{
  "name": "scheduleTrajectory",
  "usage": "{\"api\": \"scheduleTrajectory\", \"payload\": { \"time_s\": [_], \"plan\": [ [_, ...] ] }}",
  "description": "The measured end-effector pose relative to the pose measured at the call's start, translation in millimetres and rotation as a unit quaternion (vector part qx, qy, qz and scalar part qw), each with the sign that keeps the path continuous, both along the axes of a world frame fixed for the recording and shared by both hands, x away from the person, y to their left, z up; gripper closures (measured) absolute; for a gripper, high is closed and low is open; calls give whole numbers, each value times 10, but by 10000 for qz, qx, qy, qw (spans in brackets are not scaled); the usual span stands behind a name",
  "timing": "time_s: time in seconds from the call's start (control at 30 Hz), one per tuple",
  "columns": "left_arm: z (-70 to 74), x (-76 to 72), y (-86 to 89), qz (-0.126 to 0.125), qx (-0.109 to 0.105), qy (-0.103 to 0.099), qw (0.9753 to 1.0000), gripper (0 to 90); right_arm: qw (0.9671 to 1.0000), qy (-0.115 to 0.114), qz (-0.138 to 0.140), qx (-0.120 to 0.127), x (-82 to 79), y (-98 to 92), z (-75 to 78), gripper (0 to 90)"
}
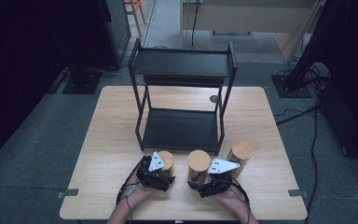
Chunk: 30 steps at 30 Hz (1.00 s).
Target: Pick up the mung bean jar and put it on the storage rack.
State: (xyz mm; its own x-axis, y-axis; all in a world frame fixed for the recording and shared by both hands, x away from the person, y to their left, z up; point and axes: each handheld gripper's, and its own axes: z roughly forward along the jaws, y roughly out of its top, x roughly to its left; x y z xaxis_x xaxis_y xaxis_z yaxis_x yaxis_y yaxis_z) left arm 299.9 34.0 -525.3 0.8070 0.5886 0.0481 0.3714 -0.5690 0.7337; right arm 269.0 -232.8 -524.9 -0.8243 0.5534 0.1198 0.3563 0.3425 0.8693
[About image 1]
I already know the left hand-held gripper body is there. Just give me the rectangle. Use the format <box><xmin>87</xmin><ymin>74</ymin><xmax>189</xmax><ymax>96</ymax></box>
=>
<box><xmin>135</xmin><ymin>151</ymin><xmax>167</xmax><ymax>189</ymax></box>

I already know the orange wooden chair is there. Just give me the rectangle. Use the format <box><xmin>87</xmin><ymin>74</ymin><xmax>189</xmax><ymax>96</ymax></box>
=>
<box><xmin>123</xmin><ymin>0</ymin><xmax>147</xmax><ymax>37</ymax></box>

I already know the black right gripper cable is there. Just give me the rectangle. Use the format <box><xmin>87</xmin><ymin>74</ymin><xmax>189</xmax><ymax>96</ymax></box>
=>
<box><xmin>230</xmin><ymin>176</ymin><xmax>252</xmax><ymax>217</ymax></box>

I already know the glass jar with reddish contents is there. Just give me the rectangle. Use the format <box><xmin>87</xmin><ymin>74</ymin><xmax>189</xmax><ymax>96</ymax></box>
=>
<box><xmin>186</xmin><ymin>149</ymin><xmax>213</xmax><ymax>187</ymax></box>

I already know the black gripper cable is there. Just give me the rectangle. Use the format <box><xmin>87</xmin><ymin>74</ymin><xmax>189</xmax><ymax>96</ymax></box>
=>
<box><xmin>116</xmin><ymin>154</ymin><xmax>148</xmax><ymax>205</ymax></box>
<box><xmin>230</xmin><ymin>176</ymin><xmax>252</xmax><ymax>217</ymax></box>

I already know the black hanging cable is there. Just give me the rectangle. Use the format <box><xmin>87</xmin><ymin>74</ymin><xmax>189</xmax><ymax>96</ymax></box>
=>
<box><xmin>190</xmin><ymin>0</ymin><xmax>200</xmax><ymax>49</ymax></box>

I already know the black slanted stand pole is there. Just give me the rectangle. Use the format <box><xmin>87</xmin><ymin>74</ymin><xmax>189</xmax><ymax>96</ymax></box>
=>
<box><xmin>287</xmin><ymin>0</ymin><xmax>353</xmax><ymax>89</ymax></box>

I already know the glass jar with pale contents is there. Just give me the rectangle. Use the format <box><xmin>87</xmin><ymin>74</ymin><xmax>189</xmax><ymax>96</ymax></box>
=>
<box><xmin>226</xmin><ymin>139</ymin><xmax>255</xmax><ymax>179</ymax></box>

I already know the black equipment box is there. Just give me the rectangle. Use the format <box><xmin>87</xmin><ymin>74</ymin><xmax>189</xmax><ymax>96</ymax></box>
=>
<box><xmin>317</xmin><ymin>78</ymin><xmax>358</xmax><ymax>161</ymax></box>

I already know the beige desk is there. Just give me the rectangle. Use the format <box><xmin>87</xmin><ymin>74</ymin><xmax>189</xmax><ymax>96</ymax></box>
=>
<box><xmin>179</xmin><ymin>0</ymin><xmax>327</xmax><ymax>63</ymax></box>

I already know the grey right gripper cable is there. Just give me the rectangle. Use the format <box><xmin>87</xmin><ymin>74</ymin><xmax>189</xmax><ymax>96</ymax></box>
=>
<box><xmin>229</xmin><ymin>189</ymin><xmax>250</xmax><ymax>224</ymax></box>

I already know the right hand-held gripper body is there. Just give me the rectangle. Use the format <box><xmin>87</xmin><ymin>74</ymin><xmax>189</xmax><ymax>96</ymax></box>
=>
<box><xmin>198</xmin><ymin>158</ymin><xmax>241</xmax><ymax>199</ymax></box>

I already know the thin black floor cable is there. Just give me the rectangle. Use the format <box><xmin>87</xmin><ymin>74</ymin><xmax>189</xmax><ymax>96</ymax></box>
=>
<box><xmin>303</xmin><ymin>105</ymin><xmax>322</xmax><ymax>224</ymax></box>

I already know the tangle of black cables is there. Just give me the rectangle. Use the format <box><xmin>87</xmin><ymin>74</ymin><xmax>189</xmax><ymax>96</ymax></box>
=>
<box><xmin>287</xmin><ymin>60</ymin><xmax>332</xmax><ymax>92</ymax></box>

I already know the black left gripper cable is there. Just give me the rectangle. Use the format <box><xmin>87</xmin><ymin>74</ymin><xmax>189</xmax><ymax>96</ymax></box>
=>
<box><xmin>116</xmin><ymin>154</ymin><xmax>148</xmax><ymax>205</ymax></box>

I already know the black metal two-tier rack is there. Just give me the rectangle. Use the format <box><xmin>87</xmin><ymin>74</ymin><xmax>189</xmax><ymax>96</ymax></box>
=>
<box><xmin>128</xmin><ymin>37</ymin><xmax>239</xmax><ymax>157</ymax></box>

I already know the person's left hand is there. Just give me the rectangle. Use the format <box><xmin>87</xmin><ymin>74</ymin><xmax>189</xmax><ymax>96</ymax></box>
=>
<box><xmin>126</xmin><ymin>177</ymin><xmax>158</xmax><ymax>203</ymax></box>

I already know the grey left gripper cable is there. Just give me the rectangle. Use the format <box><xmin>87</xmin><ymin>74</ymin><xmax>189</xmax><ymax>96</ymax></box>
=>
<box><xmin>124</xmin><ymin>185</ymin><xmax>138</xmax><ymax>224</ymax></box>

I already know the grey tape strip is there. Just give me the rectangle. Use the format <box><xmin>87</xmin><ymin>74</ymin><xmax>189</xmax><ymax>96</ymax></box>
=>
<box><xmin>56</xmin><ymin>188</ymin><xmax>80</xmax><ymax>200</ymax></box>
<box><xmin>287</xmin><ymin>189</ymin><xmax>310</xmax><ymax>199</ymax></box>

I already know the glass jar with wooden lid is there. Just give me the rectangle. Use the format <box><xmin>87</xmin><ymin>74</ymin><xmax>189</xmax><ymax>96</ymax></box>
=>
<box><xmin>157</xmin><ymin>150</ymin><xmax>175</xmax><ymax>181</ymax></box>

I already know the person's right hand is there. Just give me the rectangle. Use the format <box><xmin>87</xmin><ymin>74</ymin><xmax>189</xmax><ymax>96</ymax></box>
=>
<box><xmin>213</xmin><ymin>186</ymin><xmax>247</xmax><ymax>210</ymax></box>

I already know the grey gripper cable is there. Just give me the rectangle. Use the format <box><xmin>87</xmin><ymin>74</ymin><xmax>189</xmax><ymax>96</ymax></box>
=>
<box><xmin>124</xmin><ymin>185</ymin><xmax>138</xmax><ymax>224</ymax></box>
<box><xmin>229</xmin><ymin>189</ymin><xmax>250</xmax><ymax>224</ymax></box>

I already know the black stand base plate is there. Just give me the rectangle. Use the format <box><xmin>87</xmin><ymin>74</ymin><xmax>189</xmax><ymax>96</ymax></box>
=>
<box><xmin>62</xmin><ymin>70</ymin><xmax>103</xmax><ymax>95</ymax></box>
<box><xmin>271</xmin><ymin>74</ymin><xmax>312</xmax><ymax>99</ymax></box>

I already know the thick black floor cable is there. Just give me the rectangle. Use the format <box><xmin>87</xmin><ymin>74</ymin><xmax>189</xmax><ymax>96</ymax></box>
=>
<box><xmin>274</xmin><ymin>104</ymin><xmax>322</xmax><ymax>126</ymax></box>

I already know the dark cabinet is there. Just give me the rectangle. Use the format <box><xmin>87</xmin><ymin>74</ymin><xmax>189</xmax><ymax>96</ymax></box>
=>
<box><xmin>97</xmin><ymin>0</ymin><xmax>132</xmax><ymax>70</ymax></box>

